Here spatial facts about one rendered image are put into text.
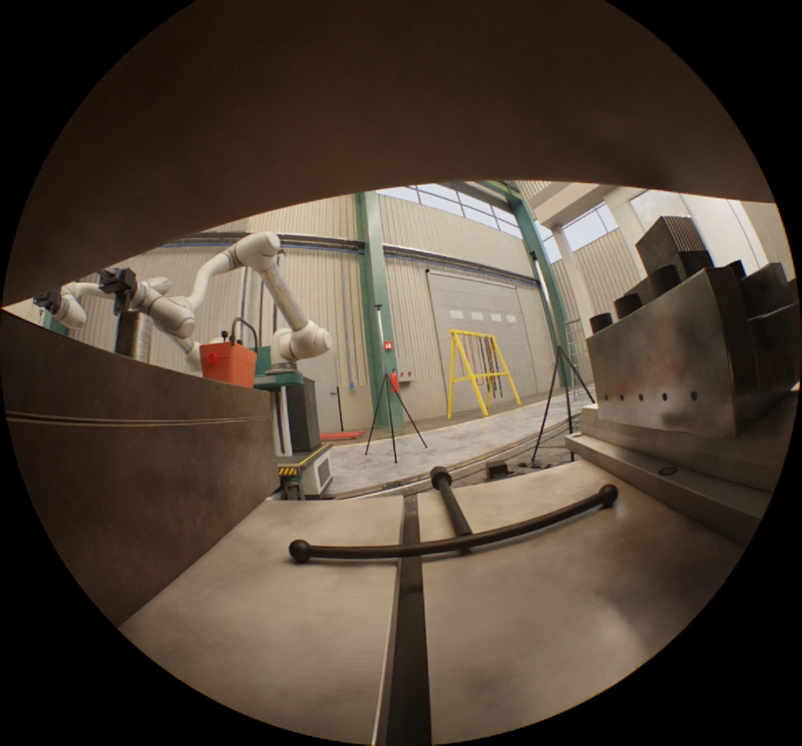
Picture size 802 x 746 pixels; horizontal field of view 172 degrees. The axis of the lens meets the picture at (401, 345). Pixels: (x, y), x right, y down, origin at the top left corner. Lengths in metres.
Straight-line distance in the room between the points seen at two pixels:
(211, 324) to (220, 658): 7.53
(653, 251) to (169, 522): 1.03
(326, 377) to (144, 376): 6.85
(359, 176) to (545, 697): 0.55
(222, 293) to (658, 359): 8.01
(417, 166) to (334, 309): 7.60
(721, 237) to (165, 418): 3.31
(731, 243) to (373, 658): 3.07
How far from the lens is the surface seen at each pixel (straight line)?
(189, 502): 0.60
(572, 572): 0.45
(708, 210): 3.04
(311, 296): 7.88
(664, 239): 0.62
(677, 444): 0.64
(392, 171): 0.32
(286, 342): 1.55
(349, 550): 0.51
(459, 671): 0.33
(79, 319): 1.37
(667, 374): 0.50
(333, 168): 0.32
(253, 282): 2.12
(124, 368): 0.48
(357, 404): 7.41
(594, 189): 3.19
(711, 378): 0.43
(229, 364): 0.82
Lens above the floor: 0.60
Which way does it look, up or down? 12 degrees up
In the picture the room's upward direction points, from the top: 7 degrees counter-clockwise
